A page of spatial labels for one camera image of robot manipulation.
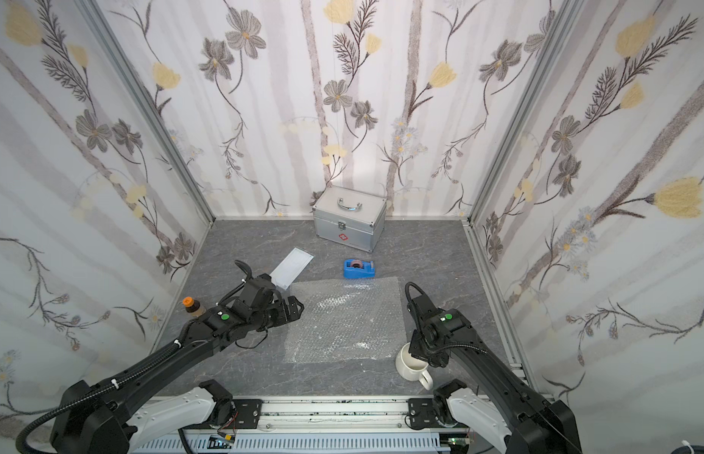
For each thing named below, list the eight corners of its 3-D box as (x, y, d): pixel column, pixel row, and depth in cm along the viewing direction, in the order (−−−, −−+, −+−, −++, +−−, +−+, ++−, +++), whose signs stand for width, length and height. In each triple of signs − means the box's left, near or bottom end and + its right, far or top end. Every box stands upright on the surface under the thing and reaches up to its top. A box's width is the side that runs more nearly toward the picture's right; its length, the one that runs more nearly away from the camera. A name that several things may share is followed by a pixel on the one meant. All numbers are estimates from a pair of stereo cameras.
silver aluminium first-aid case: (313, 239, 116) (308, 212, 104) (331, 209, 128) (329, 181, 116) (374, 256, 111) (376, 229, 98) (387, 222, 123) (390, 194, 110)
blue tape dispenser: (343, 278, 103) (343, 273, 100) (344, 264, 107) (344, 259, 104) (374, 278, 103) (375, 273, 100) (374, 264, 107) (374, 259, 104)
